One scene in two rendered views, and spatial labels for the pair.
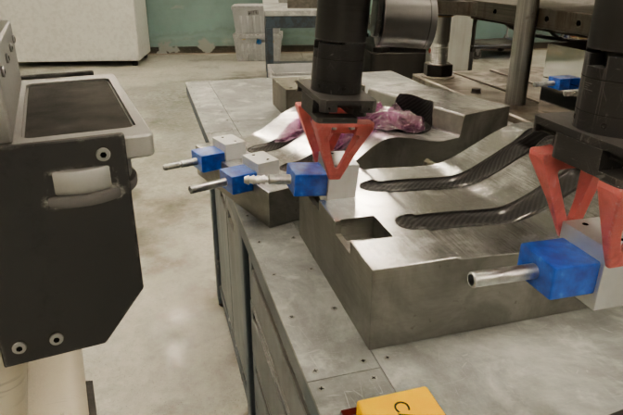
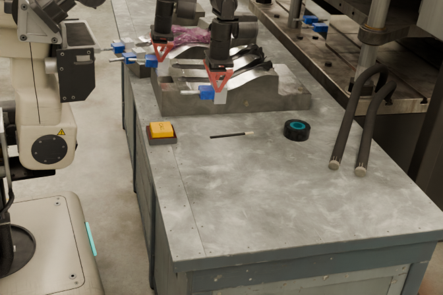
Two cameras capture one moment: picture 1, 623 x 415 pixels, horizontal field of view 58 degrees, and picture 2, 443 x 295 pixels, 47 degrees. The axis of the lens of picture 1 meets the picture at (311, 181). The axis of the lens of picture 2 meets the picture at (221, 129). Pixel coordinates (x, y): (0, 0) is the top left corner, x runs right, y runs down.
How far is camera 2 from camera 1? 1.08 m
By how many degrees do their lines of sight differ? 8
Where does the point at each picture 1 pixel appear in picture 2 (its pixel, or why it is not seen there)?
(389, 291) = (167, 98)
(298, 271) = (146, 94)
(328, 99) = (157, 35)
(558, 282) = (202, 95)
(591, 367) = (226, 126)
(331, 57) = (159, 21)
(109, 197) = (89, 62)
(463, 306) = (193, 106)
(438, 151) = not seen: hidden behind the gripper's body
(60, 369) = (67, 112)
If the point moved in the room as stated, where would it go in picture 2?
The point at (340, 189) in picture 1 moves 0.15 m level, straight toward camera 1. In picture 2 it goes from (162, 66) to (153, 84)
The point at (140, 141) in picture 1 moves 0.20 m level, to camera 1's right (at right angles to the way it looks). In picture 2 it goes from (97, 49) to (169, 56)
